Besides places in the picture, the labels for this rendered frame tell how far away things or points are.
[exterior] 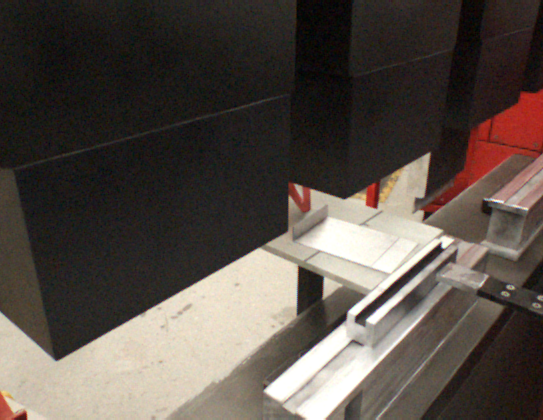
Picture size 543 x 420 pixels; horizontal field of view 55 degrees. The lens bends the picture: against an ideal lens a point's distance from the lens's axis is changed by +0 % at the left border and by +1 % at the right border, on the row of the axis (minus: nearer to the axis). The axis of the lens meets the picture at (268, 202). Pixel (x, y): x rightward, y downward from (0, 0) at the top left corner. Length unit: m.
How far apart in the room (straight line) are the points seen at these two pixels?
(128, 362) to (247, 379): 1.42
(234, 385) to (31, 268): 0.45
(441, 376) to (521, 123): 0.90
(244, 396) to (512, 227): 0.53
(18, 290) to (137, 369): 1.78
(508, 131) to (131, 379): 1.43
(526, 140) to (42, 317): 1.34
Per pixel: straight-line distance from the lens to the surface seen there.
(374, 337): 0.54
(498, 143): 1.48
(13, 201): 0.20
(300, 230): 0.65
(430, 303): 0.62
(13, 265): 0.22
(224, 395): 0.62
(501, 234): 0.94
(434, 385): 0.66
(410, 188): 0.55
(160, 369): 1.98
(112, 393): 1.94
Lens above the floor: 1.31
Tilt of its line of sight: 25 degrees down
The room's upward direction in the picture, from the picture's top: straight up
